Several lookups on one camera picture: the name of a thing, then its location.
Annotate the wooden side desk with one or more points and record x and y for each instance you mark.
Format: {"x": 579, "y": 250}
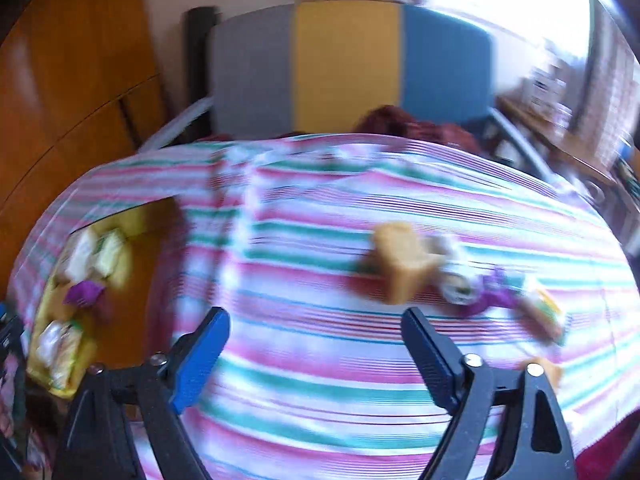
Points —
{"x": 550, "y": 130}

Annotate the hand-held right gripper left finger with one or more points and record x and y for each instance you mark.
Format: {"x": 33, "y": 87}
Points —
{"x": 200, "y": 360}

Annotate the white roll snack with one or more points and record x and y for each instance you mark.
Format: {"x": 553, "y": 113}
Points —
{"x": 457, "y": 285}

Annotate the white blue carton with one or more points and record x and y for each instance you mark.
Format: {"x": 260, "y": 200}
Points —
{"x": 542, "y": 85}

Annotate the grey yellow blue chair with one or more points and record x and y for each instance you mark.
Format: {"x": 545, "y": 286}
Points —
{"x": 345, "y": 65}

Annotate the purple snack packet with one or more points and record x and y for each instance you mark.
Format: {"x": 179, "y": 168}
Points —
{"x": 495, "y": 297}
{"x": 82, "y": 294}

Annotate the wooden wardrobe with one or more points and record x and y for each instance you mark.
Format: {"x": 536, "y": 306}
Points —
{"x": 65, "y": 85}

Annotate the bright window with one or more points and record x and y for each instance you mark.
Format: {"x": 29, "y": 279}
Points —
{"x": 525, "y": 10}

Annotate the striped tablecloth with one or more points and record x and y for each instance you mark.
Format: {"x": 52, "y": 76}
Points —
{"x": 325, "y": 210}

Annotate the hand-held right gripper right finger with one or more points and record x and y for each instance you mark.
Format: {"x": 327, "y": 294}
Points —
{"x": 430, "y": 360}

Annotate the person's red garment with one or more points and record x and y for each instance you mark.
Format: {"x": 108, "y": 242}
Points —
{"x": 605, "y": 460}

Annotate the pale lace curtain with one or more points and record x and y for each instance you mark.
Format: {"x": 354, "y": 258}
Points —
{"x": 610, "y": 85}

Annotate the gold square tin box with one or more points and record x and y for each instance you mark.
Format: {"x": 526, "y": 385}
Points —
{"x": 120, "y": 320}

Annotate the yellow sponge cake piece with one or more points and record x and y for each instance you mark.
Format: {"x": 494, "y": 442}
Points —
{"x": 400, "y": 260}
{"x": 552, "y": 372}

